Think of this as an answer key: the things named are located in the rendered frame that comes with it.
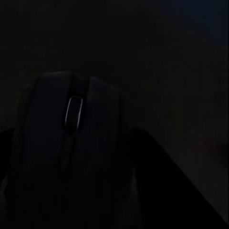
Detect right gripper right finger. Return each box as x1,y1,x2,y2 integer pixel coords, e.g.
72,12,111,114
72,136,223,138
131,127,229,229

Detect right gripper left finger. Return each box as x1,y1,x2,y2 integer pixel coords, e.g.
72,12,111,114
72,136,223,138
0,129,14,184

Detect mouse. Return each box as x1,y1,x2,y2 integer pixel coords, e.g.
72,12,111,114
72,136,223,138
3,71,134,229

